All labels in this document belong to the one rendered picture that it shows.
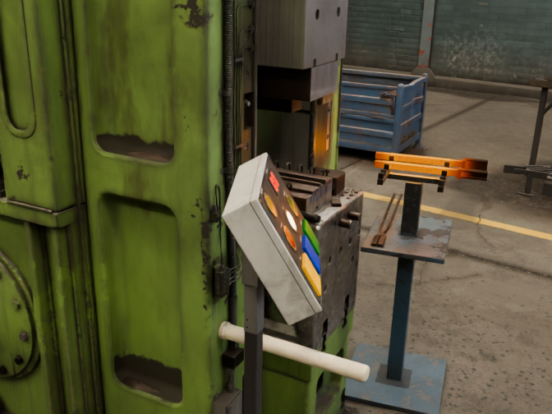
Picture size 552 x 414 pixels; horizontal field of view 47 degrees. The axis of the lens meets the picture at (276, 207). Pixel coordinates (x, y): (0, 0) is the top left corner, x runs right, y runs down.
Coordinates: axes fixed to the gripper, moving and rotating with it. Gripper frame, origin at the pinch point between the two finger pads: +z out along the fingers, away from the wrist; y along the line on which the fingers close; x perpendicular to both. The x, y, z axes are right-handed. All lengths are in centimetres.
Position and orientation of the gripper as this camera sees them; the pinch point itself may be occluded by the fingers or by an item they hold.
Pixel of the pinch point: (513, 169)
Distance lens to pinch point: 254.3
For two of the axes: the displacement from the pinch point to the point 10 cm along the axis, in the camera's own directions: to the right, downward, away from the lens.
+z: -9.5, -1.2, 2.7
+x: 0.2, -9.4, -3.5
